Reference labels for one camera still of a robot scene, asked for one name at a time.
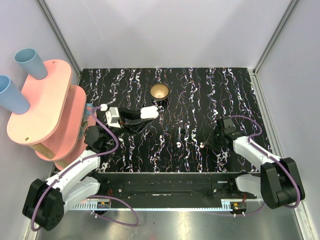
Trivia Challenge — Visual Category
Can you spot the white earbud charging case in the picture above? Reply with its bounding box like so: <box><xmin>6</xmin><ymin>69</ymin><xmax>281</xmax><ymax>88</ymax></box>
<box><xmin>140</xmin><ymin>105</ymin><xmax>159</xmax><ymax>119</ymax></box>

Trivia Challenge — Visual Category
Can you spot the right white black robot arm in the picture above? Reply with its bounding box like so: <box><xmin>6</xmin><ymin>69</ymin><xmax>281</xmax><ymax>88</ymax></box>
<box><xmin>204</xmin><ymin>116</ymin><xmax>306</xmax><ymax>209</ymax></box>

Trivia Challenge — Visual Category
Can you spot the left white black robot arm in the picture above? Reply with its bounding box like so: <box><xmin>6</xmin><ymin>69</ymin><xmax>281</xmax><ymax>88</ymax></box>
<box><xmin>22</xmin><ymin>104</ymin><xmax>159</xmax><ymax>232</ymax></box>

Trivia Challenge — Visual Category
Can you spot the gold metal bowl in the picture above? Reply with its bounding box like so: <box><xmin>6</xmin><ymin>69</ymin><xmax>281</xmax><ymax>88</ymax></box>
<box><xmin>150</xmin><ymin>84</ymin><xmax>170</xmax><ymax>101</ymax></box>

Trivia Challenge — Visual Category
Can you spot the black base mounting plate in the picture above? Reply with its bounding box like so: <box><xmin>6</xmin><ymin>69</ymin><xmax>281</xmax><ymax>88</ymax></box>
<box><xmin>89</xmin><ymin>172</ymin><xmax>257</xmax><ymax>211</ymax></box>

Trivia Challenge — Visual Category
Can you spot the pink two-tier wooden shelf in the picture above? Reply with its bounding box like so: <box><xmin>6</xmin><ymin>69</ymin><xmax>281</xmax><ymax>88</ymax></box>
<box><xmin>6</xmin><ymin>59</ymin><xmax>87</xmax><ymax>170</ymax></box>

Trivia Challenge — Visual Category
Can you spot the rear light blue cup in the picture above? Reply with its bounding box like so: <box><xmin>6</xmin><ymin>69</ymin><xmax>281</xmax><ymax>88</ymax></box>
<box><xmin>14</xmin><ymin>48</ymin><xmax>48</xmax><ymax>80</ymax></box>

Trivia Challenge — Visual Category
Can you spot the light blue cup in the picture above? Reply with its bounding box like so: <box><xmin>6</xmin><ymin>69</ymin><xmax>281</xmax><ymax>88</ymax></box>
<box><xmin>14</xmin><ymin>48</ymin><xmax>48</xmax><ymax>80</ymax></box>
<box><xmin>0</xmin><ymin>75</ymin><xmax>30</xmax><ymax>115</ymax></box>

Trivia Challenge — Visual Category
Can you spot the front light blue cup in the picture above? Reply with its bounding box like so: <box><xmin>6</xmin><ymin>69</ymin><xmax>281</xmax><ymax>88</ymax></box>
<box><xmin>0</xmin><ymin>75</ymin><xmax>30</xmax><ymax>115</ymax></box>

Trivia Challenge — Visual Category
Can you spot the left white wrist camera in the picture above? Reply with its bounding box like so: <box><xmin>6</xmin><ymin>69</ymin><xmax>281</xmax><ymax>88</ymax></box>
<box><xmin>100</xmin><ymin>104</ymin><xmax>121</xmax><ymax>128</ymax></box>

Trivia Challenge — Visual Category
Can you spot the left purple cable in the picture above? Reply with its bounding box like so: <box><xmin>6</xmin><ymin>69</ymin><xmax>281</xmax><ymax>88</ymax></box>
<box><xmin>30</xmin><ymin>106</ymin><xmax>140</xmax><ymax>232</ymax></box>

